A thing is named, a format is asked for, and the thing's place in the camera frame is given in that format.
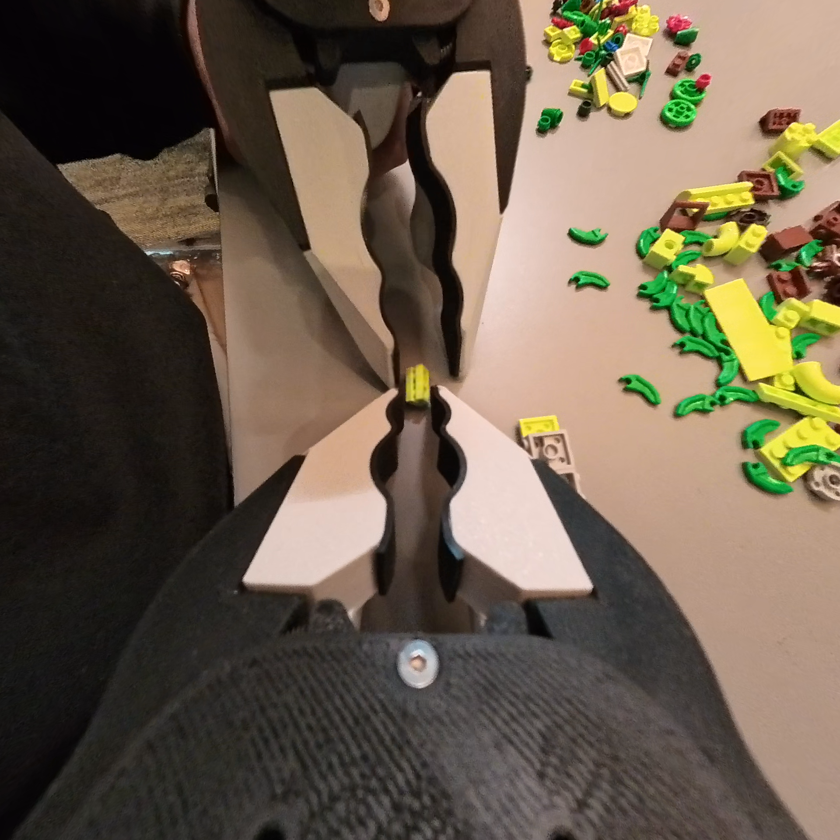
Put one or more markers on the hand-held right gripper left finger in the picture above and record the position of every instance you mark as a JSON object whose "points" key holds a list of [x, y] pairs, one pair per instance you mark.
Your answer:
{"points": [[315, 525]]}

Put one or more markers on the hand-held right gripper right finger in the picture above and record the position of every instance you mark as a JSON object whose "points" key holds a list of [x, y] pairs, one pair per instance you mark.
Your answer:
{"points": [[518, 525]]}

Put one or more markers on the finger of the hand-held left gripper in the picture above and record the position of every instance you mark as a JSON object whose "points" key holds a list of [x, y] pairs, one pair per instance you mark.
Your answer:
{"points": [[472, 197], [328, 197]]}

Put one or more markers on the light grey bracket brick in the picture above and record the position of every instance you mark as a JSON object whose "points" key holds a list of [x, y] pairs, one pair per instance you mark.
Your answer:
{"points": [[552, 451]]}

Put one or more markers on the lime long studded plate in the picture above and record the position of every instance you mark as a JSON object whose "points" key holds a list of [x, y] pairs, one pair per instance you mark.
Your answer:
{"points": [[538, 426]]}

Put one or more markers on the small lime plate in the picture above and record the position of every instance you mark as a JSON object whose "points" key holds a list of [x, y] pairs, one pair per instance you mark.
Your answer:
{"points": [[417, 386]]}

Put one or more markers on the heap of small brick parts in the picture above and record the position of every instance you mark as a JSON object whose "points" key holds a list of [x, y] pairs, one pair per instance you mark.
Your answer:
{"points": [[604, 39]]}

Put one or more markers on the pile of mixed toy bricks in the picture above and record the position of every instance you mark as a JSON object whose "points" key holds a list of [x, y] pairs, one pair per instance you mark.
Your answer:
{"points": [[748, 328]]}

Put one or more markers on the person's left forearm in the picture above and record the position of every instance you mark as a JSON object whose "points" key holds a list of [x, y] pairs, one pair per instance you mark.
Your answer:
{"points": [[85, 65]]}

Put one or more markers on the person's left hand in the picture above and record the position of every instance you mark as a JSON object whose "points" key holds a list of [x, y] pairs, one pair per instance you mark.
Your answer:
{"points": [[394, 154]]}

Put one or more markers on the green curved leaf piece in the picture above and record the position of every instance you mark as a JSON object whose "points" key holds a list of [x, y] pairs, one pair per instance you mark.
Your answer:
{"points": [[587, 235], [640, 388], [589, 280]]}

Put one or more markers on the lime round tile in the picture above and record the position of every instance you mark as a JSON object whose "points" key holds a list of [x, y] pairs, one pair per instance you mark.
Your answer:
{"points": [[621, 103]]}

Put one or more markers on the green spoked wheel piece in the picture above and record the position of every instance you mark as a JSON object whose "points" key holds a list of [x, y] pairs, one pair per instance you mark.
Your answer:
{"points": [[690, 90], [679, 115]]}

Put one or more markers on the brown small plate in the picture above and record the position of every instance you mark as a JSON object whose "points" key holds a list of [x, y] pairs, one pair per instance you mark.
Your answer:
{"points": [[676, 62]]}

